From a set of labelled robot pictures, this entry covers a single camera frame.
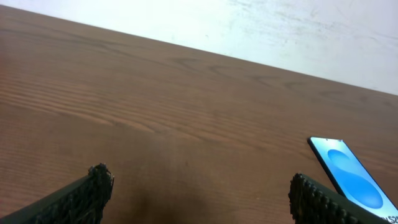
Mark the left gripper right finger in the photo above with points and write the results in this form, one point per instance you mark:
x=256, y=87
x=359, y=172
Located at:
x=313, y=203

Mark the blue Galaxy smartphone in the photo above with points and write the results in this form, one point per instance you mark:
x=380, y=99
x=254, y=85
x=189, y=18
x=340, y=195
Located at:
x=350, y=178

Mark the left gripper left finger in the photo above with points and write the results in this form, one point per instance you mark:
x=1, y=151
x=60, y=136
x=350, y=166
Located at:
x=82, y=201

